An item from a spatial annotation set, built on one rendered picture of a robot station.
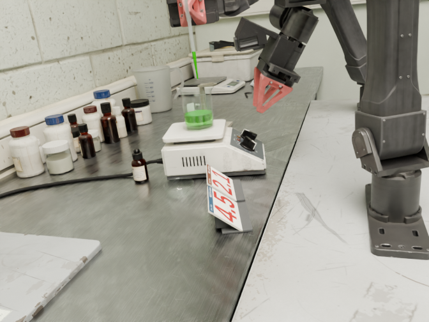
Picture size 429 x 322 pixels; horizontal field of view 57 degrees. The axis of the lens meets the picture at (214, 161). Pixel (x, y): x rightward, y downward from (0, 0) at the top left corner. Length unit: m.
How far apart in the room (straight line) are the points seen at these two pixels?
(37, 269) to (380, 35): 0.53
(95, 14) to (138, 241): 0.99
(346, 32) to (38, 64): 0.82
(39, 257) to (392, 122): 0.51
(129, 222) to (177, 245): 0.12
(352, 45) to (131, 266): 0.79
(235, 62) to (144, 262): 1.41
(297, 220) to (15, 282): 0.39
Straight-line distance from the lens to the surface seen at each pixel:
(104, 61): 1.46
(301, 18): 0.78
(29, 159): 0.97
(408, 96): 0.57
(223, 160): 0.76
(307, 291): 0.48
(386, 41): 0.55
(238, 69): 1.85
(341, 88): 2.19
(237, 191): 0.70
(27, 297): 0.54
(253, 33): 0.77
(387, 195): 0.58
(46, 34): 1.25
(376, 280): 0.50
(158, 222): 0.64
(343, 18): 1.08
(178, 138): 0.76
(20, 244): 0.67
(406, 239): 0.57
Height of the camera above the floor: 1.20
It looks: 20 degrees down
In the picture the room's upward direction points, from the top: 6 degrees counter-clockwise
